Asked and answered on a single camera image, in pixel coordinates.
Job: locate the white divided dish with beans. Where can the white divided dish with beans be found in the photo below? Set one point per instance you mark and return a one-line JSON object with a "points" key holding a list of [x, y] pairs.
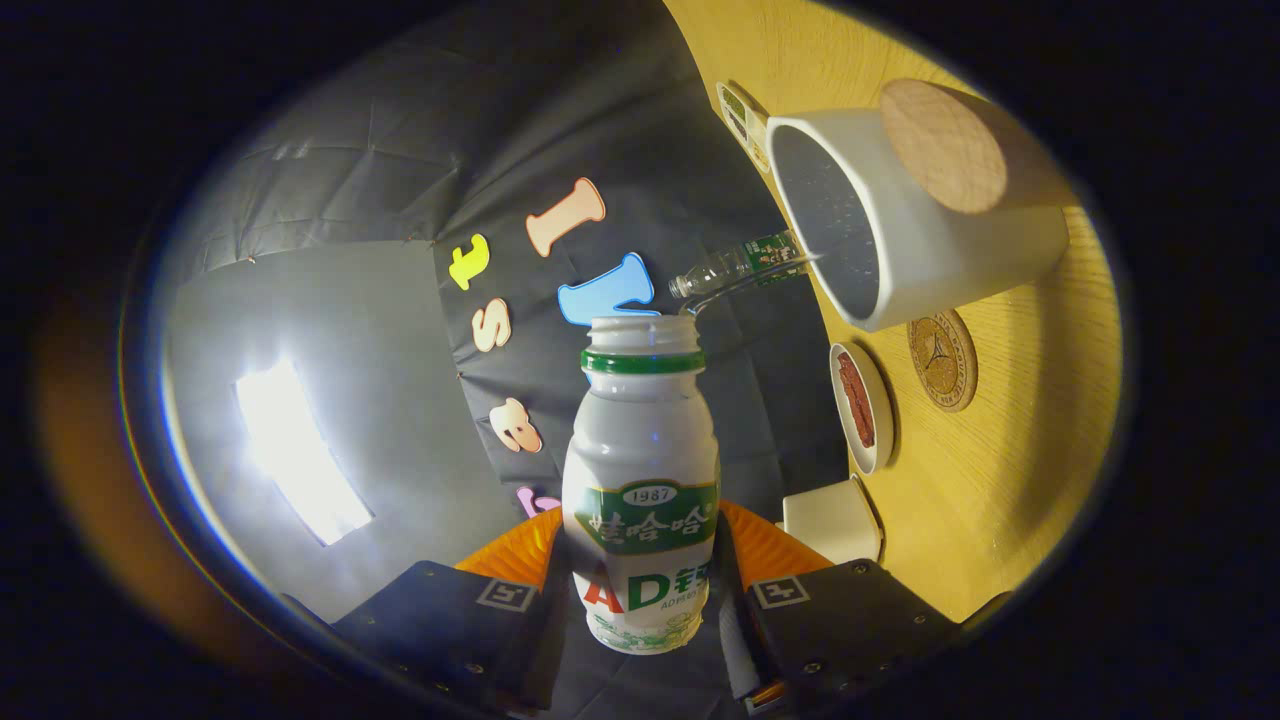
{"points": [[750, 125]]}

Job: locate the cream toaster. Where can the cream toaster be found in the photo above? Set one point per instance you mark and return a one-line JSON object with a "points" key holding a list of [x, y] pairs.
{"points": [[830, 520]]}

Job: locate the wooden table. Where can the wooden table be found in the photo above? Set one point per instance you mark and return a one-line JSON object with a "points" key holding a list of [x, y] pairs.
{"points": [[1000, 500]]}

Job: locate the ceiling light panel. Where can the ceiling light panel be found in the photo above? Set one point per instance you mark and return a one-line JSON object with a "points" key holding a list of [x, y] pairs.
{"points": [[300, 450]]}

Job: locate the round cork coaster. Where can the round cork coaster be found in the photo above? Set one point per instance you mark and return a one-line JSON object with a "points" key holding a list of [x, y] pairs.
{"points": [[942, 360]]}

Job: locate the white juice bottle green label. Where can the white juice bottle green label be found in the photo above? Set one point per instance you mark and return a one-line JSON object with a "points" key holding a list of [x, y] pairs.
{"points": [[640, 440]]}

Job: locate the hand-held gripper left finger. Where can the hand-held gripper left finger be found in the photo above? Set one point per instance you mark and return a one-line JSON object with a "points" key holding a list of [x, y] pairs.
{"points": [[430, 610]]}

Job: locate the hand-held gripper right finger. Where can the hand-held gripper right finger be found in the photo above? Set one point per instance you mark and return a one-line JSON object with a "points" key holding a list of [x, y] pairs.
{"points": [[850, 620]]}

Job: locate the red sausage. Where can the red sausage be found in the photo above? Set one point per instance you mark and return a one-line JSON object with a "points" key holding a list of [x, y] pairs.
{"points": [[849, 395], [864, 405]]}

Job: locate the white round plate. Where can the white round plate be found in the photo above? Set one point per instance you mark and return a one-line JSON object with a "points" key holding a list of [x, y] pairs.
{"points": [[882, 410]]}

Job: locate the clear plastic water bottle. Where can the clear plastic water bottle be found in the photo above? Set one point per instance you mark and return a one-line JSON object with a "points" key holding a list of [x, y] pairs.
{"points": [[730, 265]]}

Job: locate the black backdrop cloth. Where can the black backdrop cloth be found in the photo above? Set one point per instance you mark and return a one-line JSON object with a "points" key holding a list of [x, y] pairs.
{"points": [[400, 150]]}

